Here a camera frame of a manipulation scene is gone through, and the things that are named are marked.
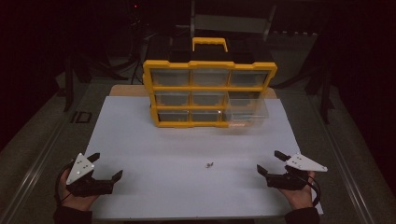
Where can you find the person's left hand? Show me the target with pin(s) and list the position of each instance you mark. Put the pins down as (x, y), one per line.
(76, 202)

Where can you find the black metal stand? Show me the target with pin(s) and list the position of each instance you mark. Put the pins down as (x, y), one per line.
(324, 93)
(68, 84)

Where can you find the grey metal frame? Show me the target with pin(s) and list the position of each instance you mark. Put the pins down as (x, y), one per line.
(232, 23)

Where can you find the clear plastic drawer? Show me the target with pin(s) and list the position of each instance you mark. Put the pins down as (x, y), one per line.
(246, 113)

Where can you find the yellow black parts organizer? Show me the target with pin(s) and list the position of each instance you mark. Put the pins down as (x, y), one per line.
(169, 88)

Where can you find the white table cover sheet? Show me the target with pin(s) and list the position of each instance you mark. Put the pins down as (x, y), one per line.
(174, 149)

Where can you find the black rectangular floor frame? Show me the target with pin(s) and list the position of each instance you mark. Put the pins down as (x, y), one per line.
(76, 117)

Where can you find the metal floor rail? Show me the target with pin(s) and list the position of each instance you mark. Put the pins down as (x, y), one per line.
(345, 174)
(34, 168)

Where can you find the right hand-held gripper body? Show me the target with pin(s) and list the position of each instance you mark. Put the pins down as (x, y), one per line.
(306, 164)

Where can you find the black tripod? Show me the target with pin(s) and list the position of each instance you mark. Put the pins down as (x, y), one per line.
(134, 40)

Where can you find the person's right hand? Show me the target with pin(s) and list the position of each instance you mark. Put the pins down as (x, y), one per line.
(299, 197)

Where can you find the grid of clear organizer drawers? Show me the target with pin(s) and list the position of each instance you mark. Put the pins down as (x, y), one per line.
(171, 77)

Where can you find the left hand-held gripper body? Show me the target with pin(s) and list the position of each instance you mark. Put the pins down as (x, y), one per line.
(80, 169)

